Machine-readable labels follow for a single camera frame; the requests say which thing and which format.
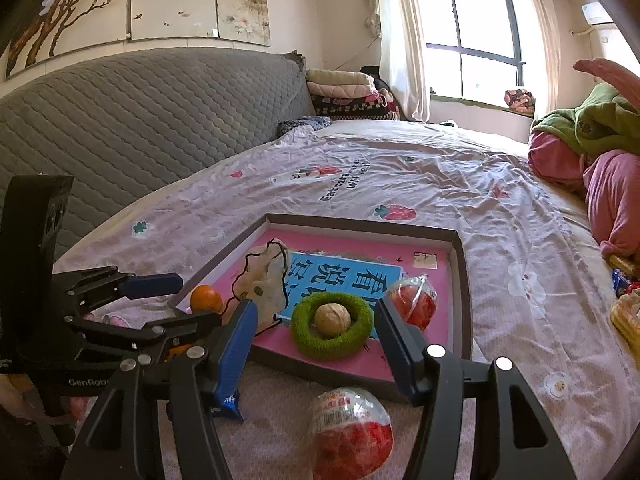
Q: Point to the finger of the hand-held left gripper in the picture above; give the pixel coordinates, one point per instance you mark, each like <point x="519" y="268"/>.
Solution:
<point x="165" y="330"/>
<point x="150" y="285"/>

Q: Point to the pink quilt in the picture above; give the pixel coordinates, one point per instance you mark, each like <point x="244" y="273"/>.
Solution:
<point x="620" y="195"/>

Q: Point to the checkered folded blanket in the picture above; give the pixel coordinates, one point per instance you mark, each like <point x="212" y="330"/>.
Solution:
<point x="355" y="107"/>

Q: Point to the window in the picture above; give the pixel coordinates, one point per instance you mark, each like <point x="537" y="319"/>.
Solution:
<point x="470" y="35"/>

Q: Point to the strawberry printed bedsheet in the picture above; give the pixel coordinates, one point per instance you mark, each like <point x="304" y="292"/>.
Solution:
<point x="400" y="170"/>

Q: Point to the dusty pink cushion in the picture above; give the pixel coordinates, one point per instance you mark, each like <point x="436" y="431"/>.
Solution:
<point x="610" y="75"/>

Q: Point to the green blanket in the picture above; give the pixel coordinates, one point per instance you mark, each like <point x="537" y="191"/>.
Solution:
<point x="600" y="120"/>

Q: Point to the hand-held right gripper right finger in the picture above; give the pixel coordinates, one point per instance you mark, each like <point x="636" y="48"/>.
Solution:
<point x="397" y="345"/>

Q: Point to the golden snack wrapper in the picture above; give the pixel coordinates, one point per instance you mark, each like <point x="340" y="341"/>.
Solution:
<point x="624" y="262"/>

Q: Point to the blue patterned cloth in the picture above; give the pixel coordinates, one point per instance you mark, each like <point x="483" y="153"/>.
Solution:
<point x="302" y="125"/>

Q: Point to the orange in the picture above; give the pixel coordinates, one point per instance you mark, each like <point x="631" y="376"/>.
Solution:
<point x="176" y="352"/>
<point x="206" y="297"/>

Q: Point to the white air conditioner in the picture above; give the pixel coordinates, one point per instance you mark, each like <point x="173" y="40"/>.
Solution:
<point x="597" y="14"/>

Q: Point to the grey quilted headboard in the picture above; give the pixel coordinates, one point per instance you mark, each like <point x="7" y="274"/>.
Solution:
<point x="150" y="125"/>

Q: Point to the blue snack packet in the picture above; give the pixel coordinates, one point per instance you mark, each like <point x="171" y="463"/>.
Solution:
<point x="229" y="405"/>

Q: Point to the red snack bag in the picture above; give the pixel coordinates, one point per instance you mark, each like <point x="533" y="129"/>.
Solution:
<point x="415" y="302"/>

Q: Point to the grey cardboard box tray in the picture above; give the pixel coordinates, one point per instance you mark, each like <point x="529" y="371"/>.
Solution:
<point x="461" y="300"/>

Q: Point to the pink folded blanket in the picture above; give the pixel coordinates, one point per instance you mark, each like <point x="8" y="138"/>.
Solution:
<point x="342" y="90"/>

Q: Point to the patterned pouch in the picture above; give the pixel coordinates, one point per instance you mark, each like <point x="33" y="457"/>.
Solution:
<point x="519" y="101"/>

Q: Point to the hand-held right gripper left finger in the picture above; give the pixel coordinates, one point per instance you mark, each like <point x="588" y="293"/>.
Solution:
<point x="235" y="345"/>

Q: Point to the cream folded blanket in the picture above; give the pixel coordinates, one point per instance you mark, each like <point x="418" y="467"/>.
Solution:
<point x="337" y="76"/>

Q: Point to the walnut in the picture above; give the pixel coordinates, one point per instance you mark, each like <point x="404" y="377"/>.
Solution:
<point x="332" y="317"/>

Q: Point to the white curtain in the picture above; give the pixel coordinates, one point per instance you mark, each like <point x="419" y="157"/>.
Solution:
<point x="542" y="40"/>
<point x="400" y="35"/>

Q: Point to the small blue snack wrapper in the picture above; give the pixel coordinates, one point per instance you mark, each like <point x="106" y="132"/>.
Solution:
<point x="624" y="281"/>

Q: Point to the floral wall art panel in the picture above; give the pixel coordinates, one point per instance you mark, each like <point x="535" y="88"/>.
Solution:
<point x="150" y="10"/>

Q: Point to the yellow white snack packet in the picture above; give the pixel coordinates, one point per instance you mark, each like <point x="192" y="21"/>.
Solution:
<point x="627" y="317"/>

